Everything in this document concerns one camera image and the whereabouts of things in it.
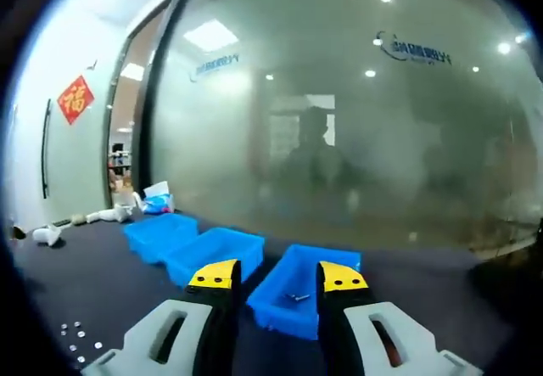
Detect clear glass mug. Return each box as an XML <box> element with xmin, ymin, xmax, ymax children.
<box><xmin>113</xmin><ymin>188</ymin><xmax>144</xmax><ymax>212</ymax></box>

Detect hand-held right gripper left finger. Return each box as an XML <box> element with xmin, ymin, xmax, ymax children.
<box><xmin>80</xmin><ymin>259</ymin><xmax>243</xmax><ymax>376</ymax></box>

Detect blue white tissue pack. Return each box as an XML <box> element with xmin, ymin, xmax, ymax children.
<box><xmin>142</xmin><ymin>181</ymin><xmax>175</xmax><ymax>215</ymax></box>

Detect red diamond door decoration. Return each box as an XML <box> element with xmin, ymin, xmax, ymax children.
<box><xmin>57</xmin><ymin>74</ymin><xmax>95</xmax><ymax>126</ymax></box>

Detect blue logo wall decal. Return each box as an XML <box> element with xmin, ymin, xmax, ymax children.
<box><xmin>375</xmin><ymin>31</ymin><xmax>453</xmax><ymax>67</ymax></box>

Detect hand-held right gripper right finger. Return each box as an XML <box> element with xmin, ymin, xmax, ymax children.
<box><xmin>316</xmin><ymin>260</ymin><xmax>484</xmax><ymax>376</ymax></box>

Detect blue plastic bin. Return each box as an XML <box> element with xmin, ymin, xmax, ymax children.
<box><xmin>123</xmin><ymin>215</ymin><xmax>200</xmax><ymax>267</ymax></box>
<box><xmin>163</xmin><ymin>227</ymin><xmax>266</xmax><ymax>289</ymax></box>
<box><xmin>245</xmin><ymin>244</ymin><xmax>364</xmax><ymax>341</ymax></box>

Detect screws nuts and washers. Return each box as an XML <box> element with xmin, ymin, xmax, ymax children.
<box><xmin>59</xmin><ymin>320</ymin><xmax>105</xmax><ymax>363</ymax></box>

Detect black door handle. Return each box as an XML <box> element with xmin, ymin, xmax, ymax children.
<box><xmin>41</xmin><ymin>98</ymin><xmax>52</xmax><ymax>199</ymax></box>

